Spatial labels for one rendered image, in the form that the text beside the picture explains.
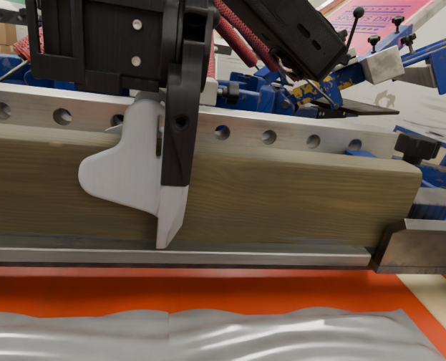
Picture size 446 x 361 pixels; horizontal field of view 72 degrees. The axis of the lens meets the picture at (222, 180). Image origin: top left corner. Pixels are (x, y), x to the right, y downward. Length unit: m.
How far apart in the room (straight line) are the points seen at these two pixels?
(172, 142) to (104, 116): 0.27
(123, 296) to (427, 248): 0.23
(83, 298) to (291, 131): 0.34
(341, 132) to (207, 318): 0.35
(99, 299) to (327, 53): 0.21
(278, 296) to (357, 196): 0.09
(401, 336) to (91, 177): 0.23
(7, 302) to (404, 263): 0.28
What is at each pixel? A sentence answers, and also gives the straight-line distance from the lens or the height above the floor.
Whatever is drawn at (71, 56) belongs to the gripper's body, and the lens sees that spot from 0.18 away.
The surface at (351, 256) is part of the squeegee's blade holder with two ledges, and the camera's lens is 0.25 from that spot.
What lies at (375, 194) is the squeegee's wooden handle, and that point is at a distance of 0.25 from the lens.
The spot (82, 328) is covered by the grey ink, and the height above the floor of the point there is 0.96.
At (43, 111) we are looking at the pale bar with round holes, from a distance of 0.45.
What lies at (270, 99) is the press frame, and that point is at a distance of 0.85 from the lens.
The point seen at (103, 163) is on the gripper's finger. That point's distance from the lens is 0.18.
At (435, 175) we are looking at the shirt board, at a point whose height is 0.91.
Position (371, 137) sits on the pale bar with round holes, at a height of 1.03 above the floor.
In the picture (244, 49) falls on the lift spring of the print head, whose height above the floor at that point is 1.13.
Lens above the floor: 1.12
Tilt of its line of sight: 23 degrees down
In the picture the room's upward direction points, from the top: 9 degrees clockwise
